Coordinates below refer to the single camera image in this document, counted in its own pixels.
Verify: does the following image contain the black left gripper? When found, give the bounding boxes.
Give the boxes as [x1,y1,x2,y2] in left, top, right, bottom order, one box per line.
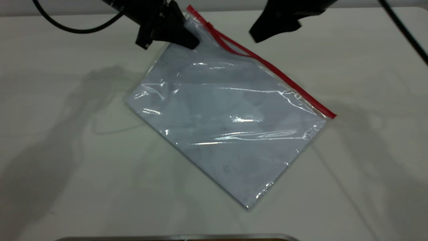
[120,0,201,50]

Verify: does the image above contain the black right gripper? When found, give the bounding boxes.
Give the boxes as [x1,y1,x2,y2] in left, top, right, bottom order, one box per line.
[249,0,339,44]

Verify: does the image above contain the clear plastic zip bag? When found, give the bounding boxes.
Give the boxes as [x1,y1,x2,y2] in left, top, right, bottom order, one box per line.
[125,5,337,211]

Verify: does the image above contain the white paper sheets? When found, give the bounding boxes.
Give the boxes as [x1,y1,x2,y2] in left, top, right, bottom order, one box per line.
[128,43,327,208]

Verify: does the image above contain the grey metal bar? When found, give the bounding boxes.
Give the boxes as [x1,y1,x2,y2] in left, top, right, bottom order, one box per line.
[55,233,300,241]

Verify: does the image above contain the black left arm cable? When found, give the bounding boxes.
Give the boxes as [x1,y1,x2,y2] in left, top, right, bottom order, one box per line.
[32,0,127,34]

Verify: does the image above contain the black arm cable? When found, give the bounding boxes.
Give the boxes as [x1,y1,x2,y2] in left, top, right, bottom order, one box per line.
[32,0,127,34]
[378,0,428,66]

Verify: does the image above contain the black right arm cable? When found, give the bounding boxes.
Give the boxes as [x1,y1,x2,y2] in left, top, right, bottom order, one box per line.
[378,0,428,66]

